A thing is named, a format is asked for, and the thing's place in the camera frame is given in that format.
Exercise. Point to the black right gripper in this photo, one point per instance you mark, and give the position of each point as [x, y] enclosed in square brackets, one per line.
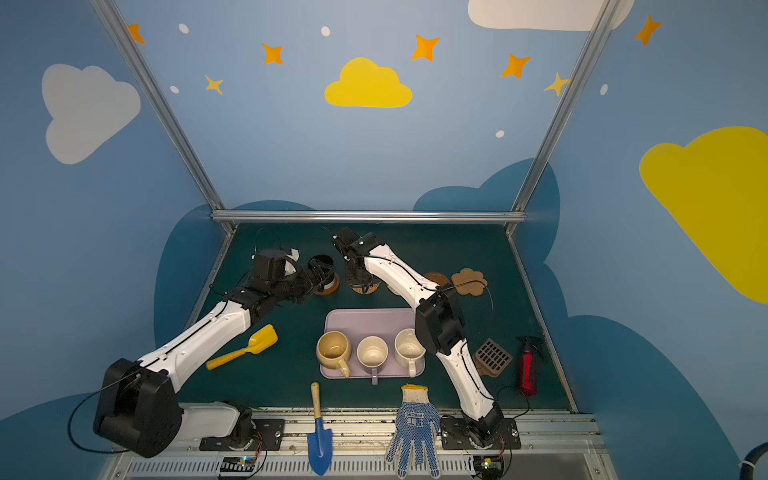
[360, 268]

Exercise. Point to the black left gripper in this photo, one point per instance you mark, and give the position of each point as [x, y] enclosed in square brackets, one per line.
[315, 273]

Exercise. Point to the black mug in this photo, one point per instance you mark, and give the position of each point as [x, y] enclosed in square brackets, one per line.
[322, 272]

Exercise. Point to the brown wooden coaster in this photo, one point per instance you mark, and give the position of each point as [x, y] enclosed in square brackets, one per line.
[329, 288]
[438, 278]

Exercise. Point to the round woven rattan coaster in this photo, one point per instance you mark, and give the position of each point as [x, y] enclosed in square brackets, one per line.
[367, 290]

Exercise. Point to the yellow mug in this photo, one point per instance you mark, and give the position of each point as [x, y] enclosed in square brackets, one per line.
[333, 351]

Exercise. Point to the lilac mug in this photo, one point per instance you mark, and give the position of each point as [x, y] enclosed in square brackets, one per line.
[372, 353]

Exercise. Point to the white mug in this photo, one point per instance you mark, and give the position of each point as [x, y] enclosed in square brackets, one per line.
[410, 354]

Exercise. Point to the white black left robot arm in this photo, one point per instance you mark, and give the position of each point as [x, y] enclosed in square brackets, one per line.
[138, 407]

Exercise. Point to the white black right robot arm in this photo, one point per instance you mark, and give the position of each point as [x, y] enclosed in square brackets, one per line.
[439, 324]

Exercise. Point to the flower-shaped cork coaster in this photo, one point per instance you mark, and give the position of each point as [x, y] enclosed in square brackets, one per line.
[469, 282]

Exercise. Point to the lilac plastic tray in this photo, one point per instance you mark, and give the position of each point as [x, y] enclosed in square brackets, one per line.
[357, 324]

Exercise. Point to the yellow plastic scoop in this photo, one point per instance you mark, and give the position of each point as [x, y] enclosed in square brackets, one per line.
[258, 342]

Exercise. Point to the blue garden trowel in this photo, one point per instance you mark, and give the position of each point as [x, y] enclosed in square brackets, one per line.
[320, 446]

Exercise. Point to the blue dotted work glove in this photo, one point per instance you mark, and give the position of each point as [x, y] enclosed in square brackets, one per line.
[417, 425]

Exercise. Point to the brown slotted scoop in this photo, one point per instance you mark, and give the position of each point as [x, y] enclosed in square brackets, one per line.
[491, 359]

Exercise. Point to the red brush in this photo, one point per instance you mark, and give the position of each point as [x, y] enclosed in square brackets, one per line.
[532, 350]

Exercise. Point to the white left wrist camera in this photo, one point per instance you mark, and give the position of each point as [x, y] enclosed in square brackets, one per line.
[291, 261]

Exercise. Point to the aluminium rear frame rail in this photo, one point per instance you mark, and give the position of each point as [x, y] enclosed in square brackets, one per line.
[308, 216]

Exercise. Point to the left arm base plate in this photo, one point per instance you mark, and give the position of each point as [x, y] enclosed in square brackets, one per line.
[264, 435]

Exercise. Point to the right aluminium frame post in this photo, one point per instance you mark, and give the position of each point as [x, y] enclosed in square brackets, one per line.
[584, 66]

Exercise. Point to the aluminium frame post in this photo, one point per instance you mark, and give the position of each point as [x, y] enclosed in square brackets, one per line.
[113, 21]
[584, 66]

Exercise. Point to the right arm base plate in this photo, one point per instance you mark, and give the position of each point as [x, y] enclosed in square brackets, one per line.
[455, 435]

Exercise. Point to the left aluminium frame post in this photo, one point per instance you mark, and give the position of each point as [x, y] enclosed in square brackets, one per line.
[113, 21]

